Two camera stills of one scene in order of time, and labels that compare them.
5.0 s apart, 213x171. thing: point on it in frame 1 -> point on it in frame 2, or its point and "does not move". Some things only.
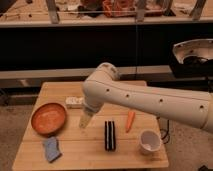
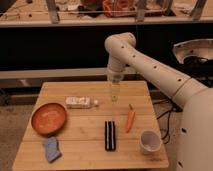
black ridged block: (109, 135) does not move
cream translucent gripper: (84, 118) -> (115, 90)
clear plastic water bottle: (74, 102) does not move
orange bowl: (49, 119) does not move
